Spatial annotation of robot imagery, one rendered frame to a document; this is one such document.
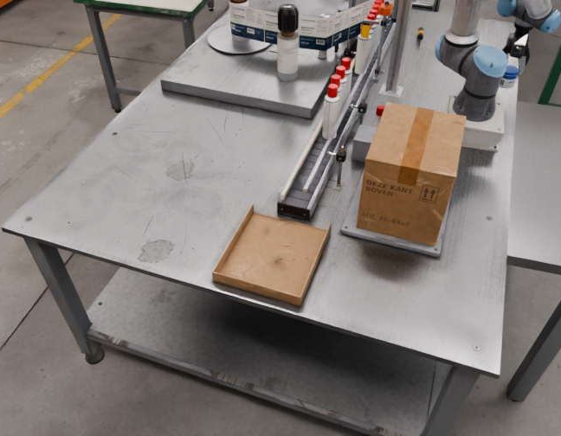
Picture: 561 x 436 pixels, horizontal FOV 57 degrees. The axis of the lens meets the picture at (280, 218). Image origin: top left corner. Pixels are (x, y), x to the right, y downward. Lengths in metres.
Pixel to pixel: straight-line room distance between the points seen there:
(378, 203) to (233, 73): 1.04
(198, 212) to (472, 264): 0.85
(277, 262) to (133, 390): 1.02
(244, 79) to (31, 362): 1.51
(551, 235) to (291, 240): 0.80
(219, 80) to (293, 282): 1.08
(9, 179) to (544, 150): 2.83
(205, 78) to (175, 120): 0.27
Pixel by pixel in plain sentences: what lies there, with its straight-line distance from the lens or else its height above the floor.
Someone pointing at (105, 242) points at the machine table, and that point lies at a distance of 1.66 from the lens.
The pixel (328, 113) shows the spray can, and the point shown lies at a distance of 1.82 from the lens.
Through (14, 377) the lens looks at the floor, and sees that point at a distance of 2.51.
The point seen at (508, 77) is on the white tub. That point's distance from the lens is 2.32.
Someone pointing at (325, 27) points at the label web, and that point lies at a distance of 2.34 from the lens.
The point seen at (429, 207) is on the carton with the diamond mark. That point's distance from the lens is 1.49.
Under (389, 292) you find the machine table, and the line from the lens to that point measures 1.48.
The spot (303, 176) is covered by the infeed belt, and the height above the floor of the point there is 0.88.
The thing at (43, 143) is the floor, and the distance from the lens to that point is 3.69.
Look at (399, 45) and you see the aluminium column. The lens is 2.19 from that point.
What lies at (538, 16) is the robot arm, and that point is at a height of 1.25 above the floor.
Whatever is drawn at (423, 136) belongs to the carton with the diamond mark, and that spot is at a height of 1.12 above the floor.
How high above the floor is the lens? 1.98
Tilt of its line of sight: 44 degrees down
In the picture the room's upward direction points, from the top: straight up
